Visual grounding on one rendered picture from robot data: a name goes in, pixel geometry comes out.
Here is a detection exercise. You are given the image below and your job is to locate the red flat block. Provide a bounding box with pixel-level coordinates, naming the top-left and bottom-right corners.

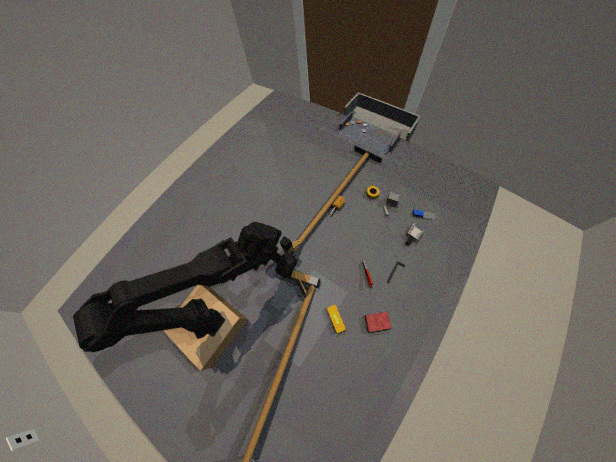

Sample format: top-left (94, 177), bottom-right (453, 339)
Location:
top-left (365, 312), bottom-right (392, 333)

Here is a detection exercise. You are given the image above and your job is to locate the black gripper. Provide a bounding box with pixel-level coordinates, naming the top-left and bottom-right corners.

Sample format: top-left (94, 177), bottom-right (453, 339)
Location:
top-left (238, 226), bottom-right (298, 279)

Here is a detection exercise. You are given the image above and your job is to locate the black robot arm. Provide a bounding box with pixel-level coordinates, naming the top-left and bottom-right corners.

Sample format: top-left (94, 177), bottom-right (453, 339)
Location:
top-left (73, 222), bottom-right (281, 352)

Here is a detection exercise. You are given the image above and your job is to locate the yellow ring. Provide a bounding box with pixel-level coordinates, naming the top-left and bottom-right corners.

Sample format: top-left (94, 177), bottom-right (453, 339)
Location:
top-left (366, 186), bottom-right (380, 199)

